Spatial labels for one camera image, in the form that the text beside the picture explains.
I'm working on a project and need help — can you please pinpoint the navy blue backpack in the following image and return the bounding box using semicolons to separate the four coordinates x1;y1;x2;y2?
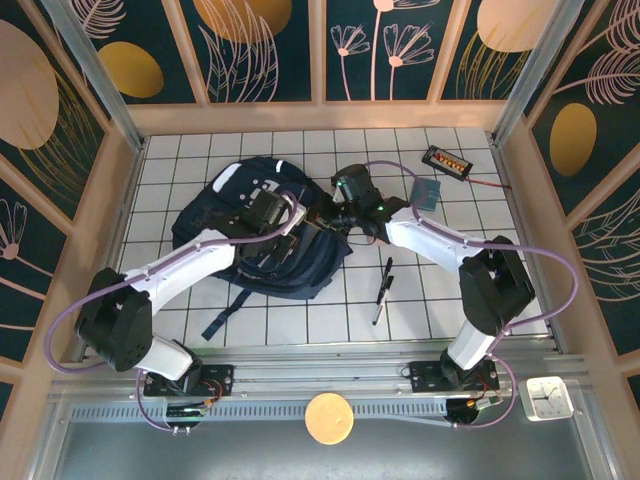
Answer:
171;156;351;341

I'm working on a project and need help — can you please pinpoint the small blue notebook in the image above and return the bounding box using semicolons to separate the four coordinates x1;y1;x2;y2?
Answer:
410;177;443;213

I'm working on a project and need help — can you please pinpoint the black marker pen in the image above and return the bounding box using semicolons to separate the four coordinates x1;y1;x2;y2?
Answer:
377;256;395;304

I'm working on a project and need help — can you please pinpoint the black silver pen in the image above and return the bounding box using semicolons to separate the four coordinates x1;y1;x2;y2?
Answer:
371;275;395;327

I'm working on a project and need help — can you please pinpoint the black board with yellow connectors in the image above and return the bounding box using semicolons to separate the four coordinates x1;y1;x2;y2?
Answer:
420;144;474;180

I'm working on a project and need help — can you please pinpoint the round cork disc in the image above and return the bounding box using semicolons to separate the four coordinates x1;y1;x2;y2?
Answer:
304;392;355;446

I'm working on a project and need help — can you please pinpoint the white square clock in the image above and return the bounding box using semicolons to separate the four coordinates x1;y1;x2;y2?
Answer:
518;375;576;424

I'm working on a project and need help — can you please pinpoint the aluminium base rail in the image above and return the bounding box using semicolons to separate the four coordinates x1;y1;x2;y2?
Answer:
52;344;589;401

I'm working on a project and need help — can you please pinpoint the red black power cable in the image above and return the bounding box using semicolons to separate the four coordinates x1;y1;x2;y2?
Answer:
468;175;512;191

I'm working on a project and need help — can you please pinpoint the grey slotted cable tray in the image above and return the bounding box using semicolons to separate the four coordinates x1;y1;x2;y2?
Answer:
69;399;454;429

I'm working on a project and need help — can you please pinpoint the aluminium corner post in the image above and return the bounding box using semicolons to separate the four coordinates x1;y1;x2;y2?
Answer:
42;0;147;152
491;0;586;147

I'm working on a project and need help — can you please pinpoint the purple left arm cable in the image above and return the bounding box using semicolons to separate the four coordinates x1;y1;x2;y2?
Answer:
44;192;301;434

